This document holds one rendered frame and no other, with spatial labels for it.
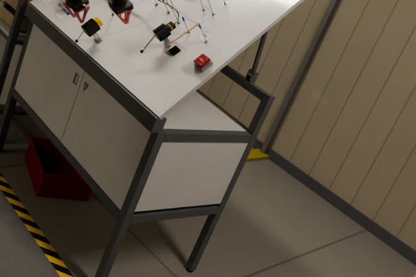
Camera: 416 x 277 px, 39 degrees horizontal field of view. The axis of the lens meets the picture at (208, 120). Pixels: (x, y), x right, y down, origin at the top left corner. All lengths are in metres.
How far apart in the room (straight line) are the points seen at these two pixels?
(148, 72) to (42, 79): 0.77
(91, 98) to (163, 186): 0.52
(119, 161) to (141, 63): 0.42
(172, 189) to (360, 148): 2.19
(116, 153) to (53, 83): 0.61
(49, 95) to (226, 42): 1.00
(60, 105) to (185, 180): 0.73
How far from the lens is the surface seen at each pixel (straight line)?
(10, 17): 3.40
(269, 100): 2.66
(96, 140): 2.64
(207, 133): 2.50
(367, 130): 4.44
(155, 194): 2.52
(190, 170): 2.56
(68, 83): 2.85
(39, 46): 3.11
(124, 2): 2.29
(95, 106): 2.65
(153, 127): 2.28
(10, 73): 3.94
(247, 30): 2.43
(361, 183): 4.49
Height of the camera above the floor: 1.67
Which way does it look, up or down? 19 degrees down
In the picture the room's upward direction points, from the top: 23 degrees clockwise
